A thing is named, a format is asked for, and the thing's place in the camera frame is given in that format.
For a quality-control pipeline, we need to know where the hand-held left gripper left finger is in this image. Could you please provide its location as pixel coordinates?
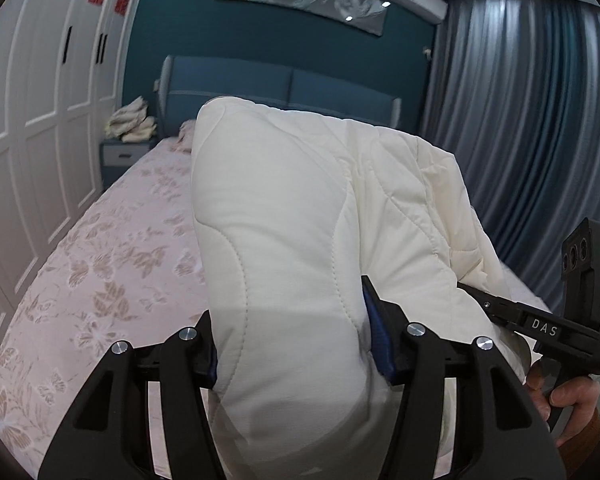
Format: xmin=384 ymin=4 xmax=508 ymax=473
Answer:
xmin=37 ymin=310 xmax=219 ymax=480

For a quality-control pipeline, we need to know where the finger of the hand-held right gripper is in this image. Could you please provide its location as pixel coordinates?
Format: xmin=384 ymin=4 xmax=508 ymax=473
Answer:
xmin=456 ymin=282 xmax=526 ymax=335

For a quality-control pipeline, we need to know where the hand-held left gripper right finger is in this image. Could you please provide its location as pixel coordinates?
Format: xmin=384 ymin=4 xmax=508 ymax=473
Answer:
xmin=361 ymin=275 xmax=567 ymax=480

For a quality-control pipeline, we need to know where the cream quilted blanket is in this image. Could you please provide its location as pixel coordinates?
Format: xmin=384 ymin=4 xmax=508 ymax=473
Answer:
xmin=190 ymin=96 xmax=532 ymax=480

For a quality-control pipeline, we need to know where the person's right hand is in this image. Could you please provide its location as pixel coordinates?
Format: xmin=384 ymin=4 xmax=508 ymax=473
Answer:
xmin=525 ymin=360 xmax=600 ymax=448

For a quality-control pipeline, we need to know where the bed with pink floral sheet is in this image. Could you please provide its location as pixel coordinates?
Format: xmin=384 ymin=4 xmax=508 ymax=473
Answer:
xmin=0 ymin=137 xmax=556 ymax=480

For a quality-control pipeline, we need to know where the grey blue curtain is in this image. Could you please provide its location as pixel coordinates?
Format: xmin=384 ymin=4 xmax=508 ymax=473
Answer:
xmin=420 ymin=0 xmax=600 ymax=307

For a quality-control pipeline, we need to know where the blue grey nightstand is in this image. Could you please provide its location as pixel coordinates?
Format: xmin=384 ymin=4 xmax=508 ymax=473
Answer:
xmin=99 ymin=139 xmax=157 ymax=194

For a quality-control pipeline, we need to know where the pink floral pillow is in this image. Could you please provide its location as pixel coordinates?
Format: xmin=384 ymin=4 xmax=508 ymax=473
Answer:
xmin=177 ymin=120 xmax=199 ymax=154

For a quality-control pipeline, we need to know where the pile of cream cloths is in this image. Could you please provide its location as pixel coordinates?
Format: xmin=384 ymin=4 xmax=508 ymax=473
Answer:
xmin=103 ymin=96 xmax=159 ymax=144

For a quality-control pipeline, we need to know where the blue padded headboard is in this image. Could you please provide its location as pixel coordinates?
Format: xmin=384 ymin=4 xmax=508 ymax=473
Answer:
xmin=156 ymin=54 xmax=402 ymax=139

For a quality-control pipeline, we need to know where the white panelled wardrobe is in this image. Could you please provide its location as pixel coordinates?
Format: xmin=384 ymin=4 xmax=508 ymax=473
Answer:
xmin=0 ymin=0 xmax=153 ymax=387

